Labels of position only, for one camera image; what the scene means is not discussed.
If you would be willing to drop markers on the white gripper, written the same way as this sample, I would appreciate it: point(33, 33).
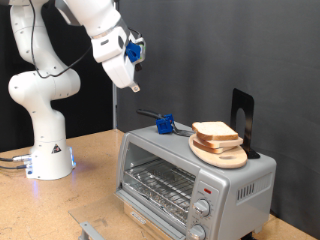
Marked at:
point(116, 70)

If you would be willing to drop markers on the metal spatula with blue block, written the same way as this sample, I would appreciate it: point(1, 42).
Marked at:
point(164, 126)

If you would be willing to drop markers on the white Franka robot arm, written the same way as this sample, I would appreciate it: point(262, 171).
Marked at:
point(46, 133)

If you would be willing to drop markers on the silver oven knob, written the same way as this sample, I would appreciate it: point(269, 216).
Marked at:
point(197, 232)
point(202, 207)

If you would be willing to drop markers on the silver toaster oven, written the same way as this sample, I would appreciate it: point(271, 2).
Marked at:
point(233, 186)

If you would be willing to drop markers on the wooden stand under oven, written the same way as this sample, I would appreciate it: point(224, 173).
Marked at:
point(156, 233)

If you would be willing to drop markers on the vertical metal pole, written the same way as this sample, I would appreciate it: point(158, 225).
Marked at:
point(115, 106)

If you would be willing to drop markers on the black backdrop curtain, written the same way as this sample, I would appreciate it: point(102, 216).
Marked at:
point(93, 110)

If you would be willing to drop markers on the dark grey backdrop curtain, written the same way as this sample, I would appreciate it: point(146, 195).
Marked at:
point(216, 50)

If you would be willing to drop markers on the black metal bookend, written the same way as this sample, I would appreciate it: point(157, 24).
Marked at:
point(245, 103)

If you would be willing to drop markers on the oval wooden cutting board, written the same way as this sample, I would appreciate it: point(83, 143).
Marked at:
point(230, 160)

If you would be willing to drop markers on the white wrist camera blue mount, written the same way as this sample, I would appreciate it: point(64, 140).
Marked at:
point(133, 51)

